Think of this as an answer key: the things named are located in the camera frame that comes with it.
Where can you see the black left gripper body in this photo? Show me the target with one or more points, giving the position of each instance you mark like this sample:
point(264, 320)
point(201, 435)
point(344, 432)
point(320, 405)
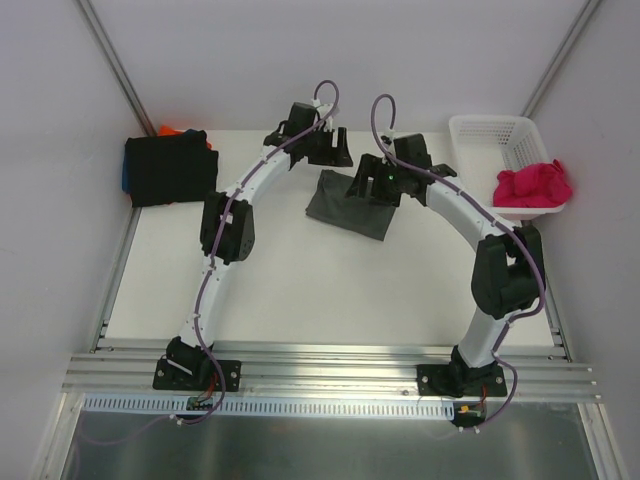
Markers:
point(329, 151)

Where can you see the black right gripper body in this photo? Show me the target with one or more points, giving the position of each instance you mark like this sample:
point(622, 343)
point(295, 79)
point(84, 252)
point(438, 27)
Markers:
point(373, 185)

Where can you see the grey t shirt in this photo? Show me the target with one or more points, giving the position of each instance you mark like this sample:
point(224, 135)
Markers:
point(329, 205)

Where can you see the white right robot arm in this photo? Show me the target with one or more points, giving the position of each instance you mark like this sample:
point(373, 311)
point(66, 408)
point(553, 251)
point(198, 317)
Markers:
point(508, 271)

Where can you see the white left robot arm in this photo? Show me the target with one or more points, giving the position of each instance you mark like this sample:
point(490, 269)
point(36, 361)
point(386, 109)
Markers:
point(227, 232)

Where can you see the white plastic basket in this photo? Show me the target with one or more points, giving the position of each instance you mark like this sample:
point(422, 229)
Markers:
point(485, 145)

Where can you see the folded black t shirt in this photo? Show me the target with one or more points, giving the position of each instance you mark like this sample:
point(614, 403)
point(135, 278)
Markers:
point(161, 175)

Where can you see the folded orange t shirt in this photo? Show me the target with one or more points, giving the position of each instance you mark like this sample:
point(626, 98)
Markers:
point(189, 138)

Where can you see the pink t shirt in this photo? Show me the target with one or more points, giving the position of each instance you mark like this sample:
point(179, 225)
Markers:
point(541, 185)

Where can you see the folded blue t shirt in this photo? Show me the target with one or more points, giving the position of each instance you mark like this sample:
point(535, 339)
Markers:
point(125, 176)

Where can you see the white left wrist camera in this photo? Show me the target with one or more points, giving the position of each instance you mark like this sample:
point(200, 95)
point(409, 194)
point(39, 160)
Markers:
point(326, 113)

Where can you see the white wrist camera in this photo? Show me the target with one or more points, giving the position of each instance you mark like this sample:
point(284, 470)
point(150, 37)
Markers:
point(387, 137)
point(326, 113)

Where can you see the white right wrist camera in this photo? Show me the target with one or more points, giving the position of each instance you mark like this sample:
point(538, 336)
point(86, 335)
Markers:
point(387, 137)

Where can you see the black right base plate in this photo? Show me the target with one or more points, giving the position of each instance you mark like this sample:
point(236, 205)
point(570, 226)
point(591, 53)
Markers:
point(445, 380)

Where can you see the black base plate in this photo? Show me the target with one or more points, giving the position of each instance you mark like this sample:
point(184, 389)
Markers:
point(445, 380)
point(170, 376)

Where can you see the aluminium corner frame post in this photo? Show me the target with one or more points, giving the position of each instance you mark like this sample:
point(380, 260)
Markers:
point(552, 72)

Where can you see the aluminium left frame post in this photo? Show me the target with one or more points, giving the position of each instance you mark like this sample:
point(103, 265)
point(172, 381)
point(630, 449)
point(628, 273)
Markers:
point(106, 47)

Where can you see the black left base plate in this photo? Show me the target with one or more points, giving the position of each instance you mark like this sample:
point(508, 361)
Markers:
point(170, 376)

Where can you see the aluminium mounting rail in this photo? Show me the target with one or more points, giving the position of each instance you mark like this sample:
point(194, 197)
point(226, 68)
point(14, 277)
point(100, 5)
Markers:
point(545, 374)

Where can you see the white slotted cable duct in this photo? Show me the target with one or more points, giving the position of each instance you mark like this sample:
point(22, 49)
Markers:
point(273, 407)

